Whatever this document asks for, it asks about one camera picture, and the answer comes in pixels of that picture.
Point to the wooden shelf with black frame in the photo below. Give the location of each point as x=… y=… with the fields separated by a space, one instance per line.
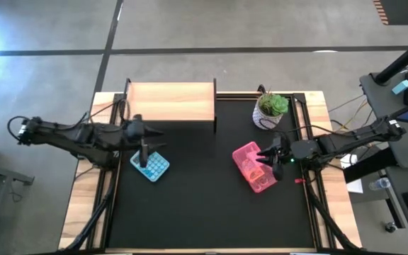
x=168 y=102

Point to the black aluminium table frame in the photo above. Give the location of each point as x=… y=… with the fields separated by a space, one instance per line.
x=300 y=110

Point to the light blue small box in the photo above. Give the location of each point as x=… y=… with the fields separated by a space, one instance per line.
x=401 y=87

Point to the black side desk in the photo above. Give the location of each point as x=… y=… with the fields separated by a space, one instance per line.
x=402 y=156

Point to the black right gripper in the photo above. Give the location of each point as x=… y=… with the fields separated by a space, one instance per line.
x=283 y=150

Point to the pink transparent pencil case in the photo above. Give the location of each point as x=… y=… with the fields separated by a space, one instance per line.
x=248 y=156

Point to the black round pole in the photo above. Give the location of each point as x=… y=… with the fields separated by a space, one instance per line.
x=402 y=60

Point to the black caster wheel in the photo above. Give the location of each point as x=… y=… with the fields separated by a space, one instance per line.
x=390 y=227

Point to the clear water bottle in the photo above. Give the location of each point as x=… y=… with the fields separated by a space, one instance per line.
x=379 y=183

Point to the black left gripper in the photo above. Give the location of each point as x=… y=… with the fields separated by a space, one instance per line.
x=136 y=132

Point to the teal calculator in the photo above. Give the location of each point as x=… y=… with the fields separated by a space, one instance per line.
x=156 y=166

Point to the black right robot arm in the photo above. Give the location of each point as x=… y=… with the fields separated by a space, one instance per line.
x=349 y=140

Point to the dark mat with orange border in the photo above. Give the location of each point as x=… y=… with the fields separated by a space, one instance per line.
x=402 y=10

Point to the white paper sheet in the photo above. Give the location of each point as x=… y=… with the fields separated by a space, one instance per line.
x=355 y=186

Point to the small red clip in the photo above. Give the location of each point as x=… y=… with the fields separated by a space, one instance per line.
x=299 y=180

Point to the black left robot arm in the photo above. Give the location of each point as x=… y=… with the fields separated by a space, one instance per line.
x=83 y=136

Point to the yellow green crayon box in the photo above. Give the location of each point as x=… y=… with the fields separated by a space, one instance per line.
x=255 y=173

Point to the succulent in patterned white pot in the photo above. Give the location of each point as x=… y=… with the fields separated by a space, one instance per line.
x=273 y=104

